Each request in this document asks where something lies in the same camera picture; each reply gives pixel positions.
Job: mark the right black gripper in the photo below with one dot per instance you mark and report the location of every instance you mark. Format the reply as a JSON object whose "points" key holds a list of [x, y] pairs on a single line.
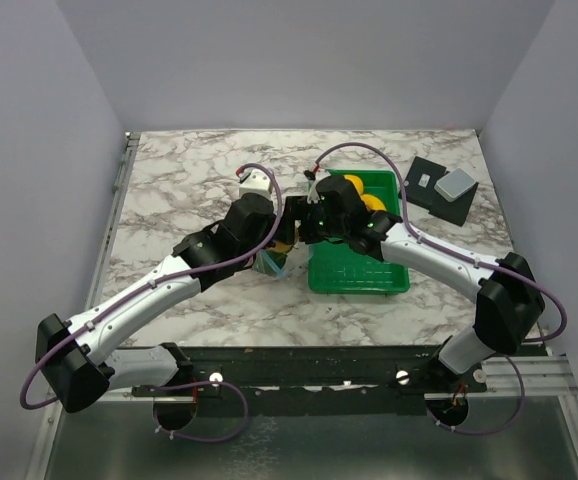
{"points": [[302, 210]]}

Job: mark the peach fruit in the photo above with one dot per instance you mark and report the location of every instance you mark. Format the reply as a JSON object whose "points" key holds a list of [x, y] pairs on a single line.
{"points": [[283, 248]]}

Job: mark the clear zip top bag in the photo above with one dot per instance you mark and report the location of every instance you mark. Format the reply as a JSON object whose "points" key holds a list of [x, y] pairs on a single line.
{"points": [[292, 263]]}

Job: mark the green avocado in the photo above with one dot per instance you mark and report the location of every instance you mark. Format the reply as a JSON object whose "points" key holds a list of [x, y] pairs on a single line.
{"points": [[270, 263]]}

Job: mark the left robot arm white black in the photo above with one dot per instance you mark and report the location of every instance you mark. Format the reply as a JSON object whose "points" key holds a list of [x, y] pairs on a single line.
{"points": [[72, 355]]}

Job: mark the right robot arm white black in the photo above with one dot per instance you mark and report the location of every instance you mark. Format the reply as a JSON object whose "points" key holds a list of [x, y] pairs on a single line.
{"points": [[506, 299]]}

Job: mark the green plastic bin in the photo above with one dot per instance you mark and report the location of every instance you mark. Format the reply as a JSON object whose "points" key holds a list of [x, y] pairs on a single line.
{"points": [[336, 269]]}

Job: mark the yellow lemon back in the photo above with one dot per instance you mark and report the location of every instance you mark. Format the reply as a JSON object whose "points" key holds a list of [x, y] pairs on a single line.
{"points": [[356, 182]]}

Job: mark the yellow banana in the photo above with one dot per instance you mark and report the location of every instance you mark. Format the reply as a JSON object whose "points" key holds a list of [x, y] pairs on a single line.
{"points": [[373, 203]]}

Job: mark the black scale base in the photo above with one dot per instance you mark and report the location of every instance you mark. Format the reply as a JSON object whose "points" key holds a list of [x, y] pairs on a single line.
{"points": [[419, 187]]}

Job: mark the grey scale platform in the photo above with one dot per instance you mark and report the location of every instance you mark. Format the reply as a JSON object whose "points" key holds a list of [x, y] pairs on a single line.
{"points": [[454, 185]]}

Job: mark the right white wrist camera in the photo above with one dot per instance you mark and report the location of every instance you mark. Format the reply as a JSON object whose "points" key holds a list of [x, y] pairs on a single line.
{"points": [[313, 178]]}

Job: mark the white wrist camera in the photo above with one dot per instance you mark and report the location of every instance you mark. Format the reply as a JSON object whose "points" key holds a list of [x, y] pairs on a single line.
{"points": [[313, 178], [254, 181]]}

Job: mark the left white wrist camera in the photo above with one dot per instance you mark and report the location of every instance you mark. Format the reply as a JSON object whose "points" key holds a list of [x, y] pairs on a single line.
{"points": [[254, 181]]}

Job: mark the black mounting rail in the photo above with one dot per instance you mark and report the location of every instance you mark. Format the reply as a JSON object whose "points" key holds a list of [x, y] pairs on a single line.
{"points": [[314, 381]]}

